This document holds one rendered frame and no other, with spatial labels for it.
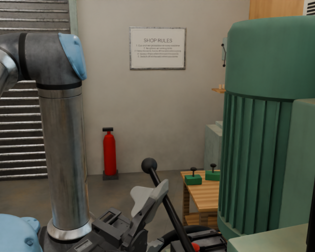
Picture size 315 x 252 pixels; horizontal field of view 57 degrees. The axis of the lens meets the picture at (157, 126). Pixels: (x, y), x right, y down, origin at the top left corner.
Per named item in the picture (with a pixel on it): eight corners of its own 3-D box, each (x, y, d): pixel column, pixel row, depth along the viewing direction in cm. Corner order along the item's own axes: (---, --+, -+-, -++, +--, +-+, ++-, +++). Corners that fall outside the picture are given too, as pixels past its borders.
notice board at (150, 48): (185, 69, 338) (185, 27, 327) (185, 69, 337) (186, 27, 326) (129, 69, 329) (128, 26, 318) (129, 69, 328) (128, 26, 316)
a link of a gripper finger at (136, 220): (146, 193, 50) (119, 242, 46) (153, 197, 49) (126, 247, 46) (154, 202, 53) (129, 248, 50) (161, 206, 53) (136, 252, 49)
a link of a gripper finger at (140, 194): (142, 164, 55) (116, 208, 51) (169, 175, 52) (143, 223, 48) (147, 171, 57) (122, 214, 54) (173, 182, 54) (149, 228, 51)
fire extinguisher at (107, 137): (118, 173, 357) (116, 125, 342) (118, 179, 339) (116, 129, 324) (103, 174, 354) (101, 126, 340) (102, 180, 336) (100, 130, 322)
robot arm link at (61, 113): (53, 251, 104) (27, 30, 78) (103, 245, 107) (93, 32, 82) (46, 287, 90) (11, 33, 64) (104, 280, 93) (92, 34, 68)
